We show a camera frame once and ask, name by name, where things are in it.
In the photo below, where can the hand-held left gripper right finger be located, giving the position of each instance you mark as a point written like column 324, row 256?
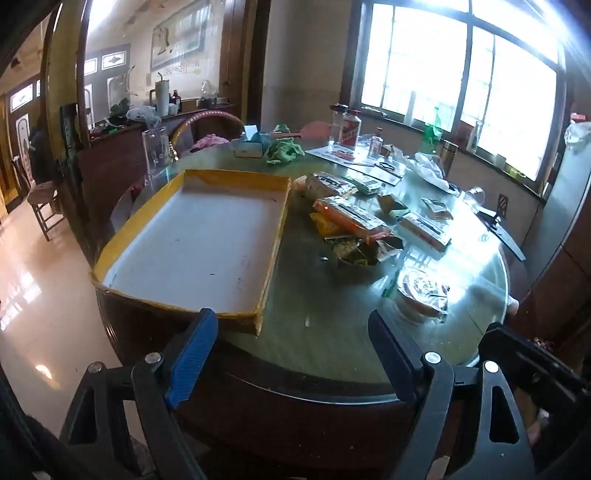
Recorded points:
column 392, row 355

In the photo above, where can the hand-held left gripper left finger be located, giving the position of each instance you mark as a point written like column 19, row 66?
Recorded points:
column 191, row 355

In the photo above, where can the silver round foil packet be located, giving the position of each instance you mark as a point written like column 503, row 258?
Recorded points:
column 422, row 293

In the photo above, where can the pile of small gold packets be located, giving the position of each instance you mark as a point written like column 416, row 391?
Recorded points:
column 360, row 253

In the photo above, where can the yellow cardboard tray box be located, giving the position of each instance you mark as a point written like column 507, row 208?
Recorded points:
column 194, row 244

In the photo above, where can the white red snack packet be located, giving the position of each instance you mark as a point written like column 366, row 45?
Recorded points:
column 425, row 230

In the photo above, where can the orange snack packet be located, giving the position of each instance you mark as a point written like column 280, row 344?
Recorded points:
column 353, row 219

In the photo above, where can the yellow snack packet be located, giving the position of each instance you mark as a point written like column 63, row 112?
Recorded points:
column 325, row 225

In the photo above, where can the gold triangular snack packet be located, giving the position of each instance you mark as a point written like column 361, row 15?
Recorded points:
column 391, row 204

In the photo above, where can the small white snack packet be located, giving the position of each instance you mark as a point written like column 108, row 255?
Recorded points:
column 437, row 207

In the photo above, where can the green snack packet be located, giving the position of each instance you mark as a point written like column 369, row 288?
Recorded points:
column 364, row 184

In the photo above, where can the white brown snack packet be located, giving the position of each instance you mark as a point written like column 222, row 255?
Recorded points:
column 328, row 184

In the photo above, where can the clear drinking glass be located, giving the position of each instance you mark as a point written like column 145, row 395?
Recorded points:
column 473, row 196

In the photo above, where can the white plastic bag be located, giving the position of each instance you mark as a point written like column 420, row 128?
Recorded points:
column 431, row 170

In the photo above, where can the white printed booklet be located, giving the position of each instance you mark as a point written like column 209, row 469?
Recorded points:
column 351, row 159

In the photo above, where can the clear acrylic holder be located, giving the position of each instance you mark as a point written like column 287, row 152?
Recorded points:
column 154, row 152

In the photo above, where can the wooden sideboard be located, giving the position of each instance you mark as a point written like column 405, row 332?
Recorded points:
column 115, row 161

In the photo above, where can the small clear glass bottle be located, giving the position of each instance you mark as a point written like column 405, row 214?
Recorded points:
column 376, row 144

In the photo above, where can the pink cloth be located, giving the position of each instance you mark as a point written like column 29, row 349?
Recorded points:
column 210, row 142

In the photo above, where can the tissue box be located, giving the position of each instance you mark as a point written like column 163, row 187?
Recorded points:
column 249, row 146

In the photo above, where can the wooden chair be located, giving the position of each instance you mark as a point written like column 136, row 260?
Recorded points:
column 44, row 194

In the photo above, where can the green cloth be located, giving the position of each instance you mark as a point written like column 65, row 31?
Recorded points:
column 284, row 151

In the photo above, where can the green plastic bottle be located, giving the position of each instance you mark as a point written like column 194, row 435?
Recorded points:
column 433, row 134

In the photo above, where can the wicker chair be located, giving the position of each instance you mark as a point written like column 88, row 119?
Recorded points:
column 207, row 124

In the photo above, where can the pink hand fan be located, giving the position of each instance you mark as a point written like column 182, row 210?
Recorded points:
column 314, row 129

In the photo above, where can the glass jar black lid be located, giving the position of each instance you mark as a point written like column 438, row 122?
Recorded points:
column 337, row 121

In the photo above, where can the white tumbler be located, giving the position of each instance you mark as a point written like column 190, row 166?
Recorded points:
column 163, row 97

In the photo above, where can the window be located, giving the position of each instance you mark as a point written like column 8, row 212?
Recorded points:
column 461, row 69

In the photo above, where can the wall painting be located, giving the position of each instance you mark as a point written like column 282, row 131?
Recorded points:
column 180, row 32

